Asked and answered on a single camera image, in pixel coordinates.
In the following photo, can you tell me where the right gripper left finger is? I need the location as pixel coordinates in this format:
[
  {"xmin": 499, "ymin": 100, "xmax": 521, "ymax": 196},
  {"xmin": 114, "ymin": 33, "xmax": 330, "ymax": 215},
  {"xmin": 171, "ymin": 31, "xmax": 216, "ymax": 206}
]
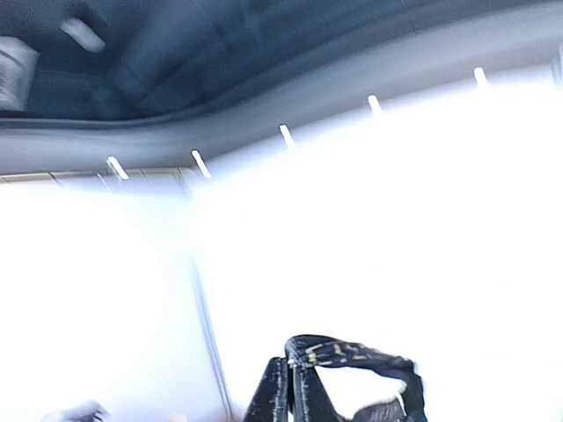
[{"xmin": 242, "ymin": 357, "xmax": 289, "ymax": 422}]

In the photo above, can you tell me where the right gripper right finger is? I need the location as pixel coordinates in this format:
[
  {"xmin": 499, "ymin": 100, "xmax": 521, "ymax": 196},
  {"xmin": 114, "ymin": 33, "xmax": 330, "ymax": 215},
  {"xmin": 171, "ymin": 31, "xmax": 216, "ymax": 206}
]
[{"xmin": 289, "ymin": 360, "xmax": 341, "ymax": 422}]

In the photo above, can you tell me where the black ribbon strap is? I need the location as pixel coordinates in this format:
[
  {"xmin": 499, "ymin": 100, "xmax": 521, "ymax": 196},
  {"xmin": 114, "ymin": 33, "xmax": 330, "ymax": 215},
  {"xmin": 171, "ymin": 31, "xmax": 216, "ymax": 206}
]
[{"xmin": 283, "ymin": 334, "xmax": 428, "ymax": 422}]

